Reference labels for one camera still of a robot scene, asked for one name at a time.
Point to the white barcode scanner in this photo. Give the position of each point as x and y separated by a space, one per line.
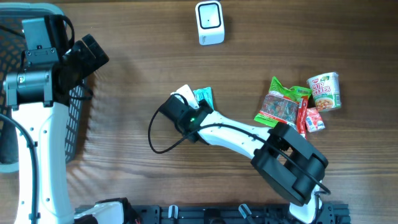
210 24

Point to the cup noodles cup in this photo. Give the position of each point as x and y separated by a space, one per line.
325 91

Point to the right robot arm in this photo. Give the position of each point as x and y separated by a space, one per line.
291 165

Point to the grey plastic mesh basket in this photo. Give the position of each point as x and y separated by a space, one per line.
12 14

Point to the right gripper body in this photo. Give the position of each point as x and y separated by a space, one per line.
171 107

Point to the clear green snack bag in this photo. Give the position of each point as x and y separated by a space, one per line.
278 109

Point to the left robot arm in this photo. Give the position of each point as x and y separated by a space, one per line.
38 94

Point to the teal tissue pack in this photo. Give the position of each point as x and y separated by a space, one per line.
204 94

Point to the small red white packet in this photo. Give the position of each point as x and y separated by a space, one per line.
313 120

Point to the red chocolate bar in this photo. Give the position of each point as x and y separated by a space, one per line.
301 115

